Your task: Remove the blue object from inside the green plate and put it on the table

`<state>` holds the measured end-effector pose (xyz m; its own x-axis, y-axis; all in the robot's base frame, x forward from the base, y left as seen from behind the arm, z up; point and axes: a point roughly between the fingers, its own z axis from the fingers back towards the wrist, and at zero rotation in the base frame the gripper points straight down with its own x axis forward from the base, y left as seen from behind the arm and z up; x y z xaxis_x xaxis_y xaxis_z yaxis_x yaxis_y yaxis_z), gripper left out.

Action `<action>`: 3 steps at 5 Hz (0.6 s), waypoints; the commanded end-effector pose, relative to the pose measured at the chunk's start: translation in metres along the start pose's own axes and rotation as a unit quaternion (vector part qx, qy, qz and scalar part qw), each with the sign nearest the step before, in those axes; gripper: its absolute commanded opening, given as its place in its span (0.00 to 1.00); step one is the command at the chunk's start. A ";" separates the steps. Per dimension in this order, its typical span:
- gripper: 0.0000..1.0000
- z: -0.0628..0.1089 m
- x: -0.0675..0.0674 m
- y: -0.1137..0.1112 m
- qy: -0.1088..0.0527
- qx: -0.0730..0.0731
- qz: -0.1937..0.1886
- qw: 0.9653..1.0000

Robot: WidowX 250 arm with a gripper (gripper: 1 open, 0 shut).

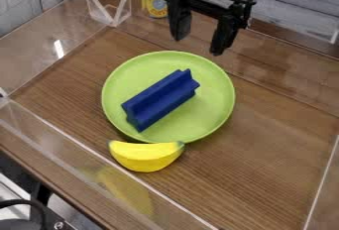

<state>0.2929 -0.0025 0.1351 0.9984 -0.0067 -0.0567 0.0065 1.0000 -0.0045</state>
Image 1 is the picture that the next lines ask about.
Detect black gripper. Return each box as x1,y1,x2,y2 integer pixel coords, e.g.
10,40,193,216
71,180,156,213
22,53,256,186
165,0,254,56

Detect blue foam block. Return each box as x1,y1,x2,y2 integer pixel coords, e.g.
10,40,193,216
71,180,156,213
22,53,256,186
119,69,200,132

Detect green plate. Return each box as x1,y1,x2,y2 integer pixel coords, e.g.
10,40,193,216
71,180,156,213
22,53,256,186
99,51,236,143

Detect yellow toy banana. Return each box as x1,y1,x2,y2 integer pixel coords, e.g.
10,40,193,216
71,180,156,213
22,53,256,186
107,141,185,173

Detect black metal table leg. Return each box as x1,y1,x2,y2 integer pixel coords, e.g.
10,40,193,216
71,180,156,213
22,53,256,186
29,182,77,230

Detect clear acrylic tray wall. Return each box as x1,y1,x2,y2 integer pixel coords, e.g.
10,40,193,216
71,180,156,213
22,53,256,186
0,0,339,230

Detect black cable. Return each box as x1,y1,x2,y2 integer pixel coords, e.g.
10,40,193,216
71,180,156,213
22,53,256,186
0,198,47,230

